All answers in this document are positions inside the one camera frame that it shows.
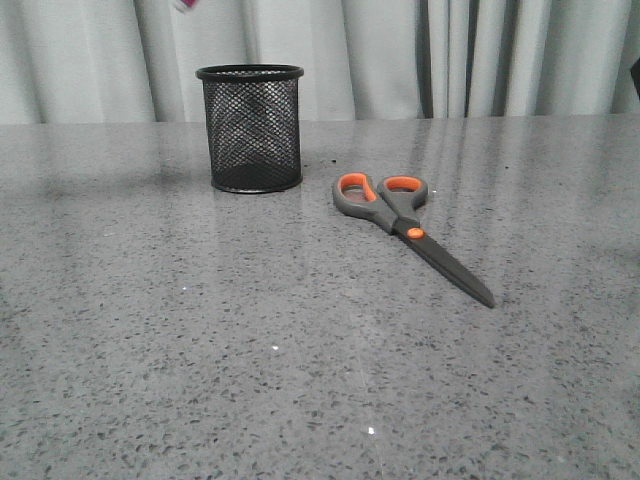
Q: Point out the grey orange scissors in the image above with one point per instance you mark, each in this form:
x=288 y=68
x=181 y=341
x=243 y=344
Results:
x=393 y=205

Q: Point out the pink highlighter pen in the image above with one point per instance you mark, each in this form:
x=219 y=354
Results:
x=184 y=6

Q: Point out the black mesh pen holder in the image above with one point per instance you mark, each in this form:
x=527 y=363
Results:
x=252 y=123

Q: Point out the grey curtain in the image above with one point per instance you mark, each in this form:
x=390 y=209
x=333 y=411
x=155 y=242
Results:
x=135 y=61

